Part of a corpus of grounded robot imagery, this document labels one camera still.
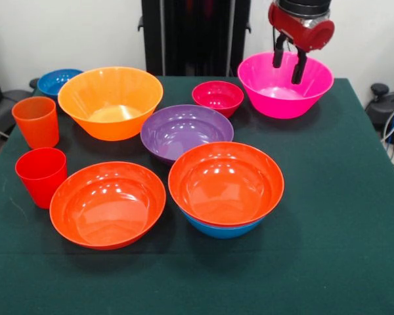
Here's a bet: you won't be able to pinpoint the light blue bowl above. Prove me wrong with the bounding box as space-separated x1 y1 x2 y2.
180 208 265 240

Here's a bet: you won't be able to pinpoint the purple bowl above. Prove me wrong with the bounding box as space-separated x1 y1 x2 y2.
140 104 234 166

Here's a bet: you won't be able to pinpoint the large pink bowl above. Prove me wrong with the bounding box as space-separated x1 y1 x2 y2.
237 51 335 119

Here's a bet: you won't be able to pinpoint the tangled floor cables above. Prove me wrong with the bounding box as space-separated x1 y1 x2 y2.
380 100 394 158

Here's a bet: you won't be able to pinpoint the small crimson bowl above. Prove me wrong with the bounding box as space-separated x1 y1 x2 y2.
191 81 245 119

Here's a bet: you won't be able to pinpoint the large orange bowl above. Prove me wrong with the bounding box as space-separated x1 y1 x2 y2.
57 66 164 142

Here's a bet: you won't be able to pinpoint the small dark blue bowl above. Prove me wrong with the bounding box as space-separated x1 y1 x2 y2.
37 68 83 101

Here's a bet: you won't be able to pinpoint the orange cup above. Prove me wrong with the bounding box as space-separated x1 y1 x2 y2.
11 96 60 150

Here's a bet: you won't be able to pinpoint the red cup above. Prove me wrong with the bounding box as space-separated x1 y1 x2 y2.
14 147 68 210

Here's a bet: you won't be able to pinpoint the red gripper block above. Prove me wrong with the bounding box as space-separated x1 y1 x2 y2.
267 2 336 85

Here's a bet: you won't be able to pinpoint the dark green table cloth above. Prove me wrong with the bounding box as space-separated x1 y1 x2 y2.
0 75 394 315

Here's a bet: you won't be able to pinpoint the orange-red shallow bowl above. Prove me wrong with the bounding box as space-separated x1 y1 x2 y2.
49 161 167 251
167 141 286 227

